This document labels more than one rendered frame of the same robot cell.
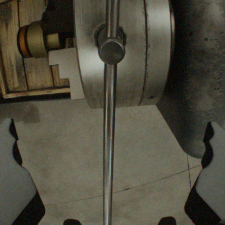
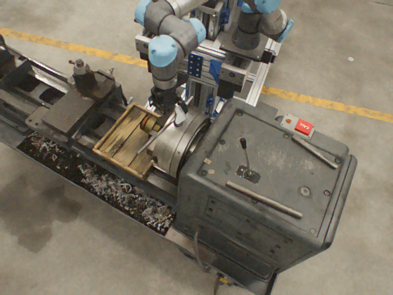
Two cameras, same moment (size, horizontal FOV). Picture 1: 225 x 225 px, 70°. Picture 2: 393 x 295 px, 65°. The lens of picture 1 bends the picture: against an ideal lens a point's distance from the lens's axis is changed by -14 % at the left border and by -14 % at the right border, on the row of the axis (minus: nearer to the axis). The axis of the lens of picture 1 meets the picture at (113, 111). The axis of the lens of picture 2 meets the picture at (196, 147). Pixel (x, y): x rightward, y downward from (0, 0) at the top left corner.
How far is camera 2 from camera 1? 1.09 m
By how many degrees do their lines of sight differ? 54
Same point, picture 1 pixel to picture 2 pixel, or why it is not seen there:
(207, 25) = (209, 132)
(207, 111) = (195, 155)
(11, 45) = (124, 131)
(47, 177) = not seen: outside the picture
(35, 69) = (126, 151)
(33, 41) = (150, 121)
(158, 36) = (191, 128)
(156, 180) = not seen: outside the picture
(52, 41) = (156, 127)
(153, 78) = (183, 141)
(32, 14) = not seen: hidden behind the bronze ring
